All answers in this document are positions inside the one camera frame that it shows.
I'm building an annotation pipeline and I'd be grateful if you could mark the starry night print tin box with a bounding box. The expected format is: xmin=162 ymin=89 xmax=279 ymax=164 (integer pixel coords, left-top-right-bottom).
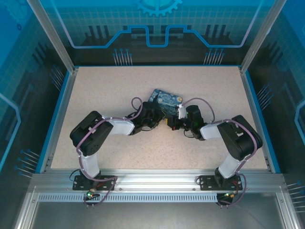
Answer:
xmin=145 ymin=88 xmax=184 ymax=115

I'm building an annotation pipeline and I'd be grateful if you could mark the green lit connector board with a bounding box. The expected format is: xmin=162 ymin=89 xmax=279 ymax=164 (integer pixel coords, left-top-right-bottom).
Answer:
xmin=219 ymin=191 xmax=236 ymax=200
xmin=85 ymin=188 xmax=101 ymax=200

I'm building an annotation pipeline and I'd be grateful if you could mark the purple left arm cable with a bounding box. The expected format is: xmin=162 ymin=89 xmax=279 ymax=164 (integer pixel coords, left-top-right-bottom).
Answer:
xmin=76 ymin=96 xmax=143 ymax=208

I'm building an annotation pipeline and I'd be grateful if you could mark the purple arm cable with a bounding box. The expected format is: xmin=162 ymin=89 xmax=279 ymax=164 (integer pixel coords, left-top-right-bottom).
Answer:
xmin=76 ymin=96 xmax=143 ymax=208
xmin=182 ymin=97 xmax=258 ymax=208

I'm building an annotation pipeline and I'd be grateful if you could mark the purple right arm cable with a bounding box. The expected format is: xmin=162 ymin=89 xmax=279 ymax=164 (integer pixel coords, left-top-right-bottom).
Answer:
xmin=182 ymin=97 xmax=258 ymax=208

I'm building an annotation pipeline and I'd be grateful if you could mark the aluminium mounting rail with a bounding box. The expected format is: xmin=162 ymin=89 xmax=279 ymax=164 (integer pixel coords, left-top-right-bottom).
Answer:
xmin=30 ymin=168 xmax=286 ymax=191

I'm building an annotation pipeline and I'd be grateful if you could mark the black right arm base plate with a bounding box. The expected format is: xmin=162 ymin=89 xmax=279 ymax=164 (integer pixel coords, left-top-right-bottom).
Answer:
xmin=199 ymin=175 xmax=244 ymax=191

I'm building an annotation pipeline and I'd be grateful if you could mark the slotted grey cable duct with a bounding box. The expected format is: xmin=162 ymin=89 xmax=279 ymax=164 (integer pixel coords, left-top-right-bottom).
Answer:
xmin=37 ymin=193 xmax=224 ymax=203

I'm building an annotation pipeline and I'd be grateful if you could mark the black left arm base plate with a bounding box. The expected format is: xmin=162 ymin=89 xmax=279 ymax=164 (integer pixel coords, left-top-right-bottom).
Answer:
xmin=72 ymin=175 xmax=117 ymax=191

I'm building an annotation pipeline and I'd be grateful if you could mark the aluminium frame post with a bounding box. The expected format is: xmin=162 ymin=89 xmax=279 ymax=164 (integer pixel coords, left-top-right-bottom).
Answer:
xmin=239 ymin=0 xmax=289 ymax=74
xmin=26 ymin=0 xmax=79 ymax=74

